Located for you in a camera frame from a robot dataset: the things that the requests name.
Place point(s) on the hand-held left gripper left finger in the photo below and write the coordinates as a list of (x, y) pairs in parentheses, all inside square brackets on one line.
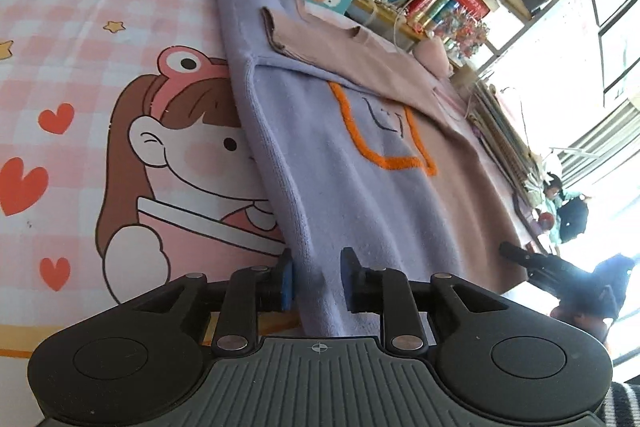
[(286, 282)]

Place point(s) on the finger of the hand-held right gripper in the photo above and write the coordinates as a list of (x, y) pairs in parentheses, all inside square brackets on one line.
[(530, 259)]

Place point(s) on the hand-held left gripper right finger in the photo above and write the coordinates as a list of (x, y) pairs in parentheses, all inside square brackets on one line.
[(348, 281)]

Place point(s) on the pink and purple sweater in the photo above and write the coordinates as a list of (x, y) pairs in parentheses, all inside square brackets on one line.
[(350, 187)]

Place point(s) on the small figurine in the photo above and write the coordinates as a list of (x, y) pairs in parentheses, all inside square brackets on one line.
[(562, 202)]

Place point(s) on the person's striped sweater torso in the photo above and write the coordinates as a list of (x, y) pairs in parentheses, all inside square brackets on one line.
[(622, 404)]

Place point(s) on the stack of thin books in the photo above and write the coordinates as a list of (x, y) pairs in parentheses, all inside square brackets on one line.
[(505, 142)]

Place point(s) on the pink plush toy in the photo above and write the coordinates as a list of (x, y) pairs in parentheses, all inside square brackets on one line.
[(434, 56)]

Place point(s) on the colourful paper stars jar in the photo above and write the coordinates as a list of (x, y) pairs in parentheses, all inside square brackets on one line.
[(462, 32)]

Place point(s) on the pink checked cartoon bedsheet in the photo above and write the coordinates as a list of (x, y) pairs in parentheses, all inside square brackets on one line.
[(100, 57)]

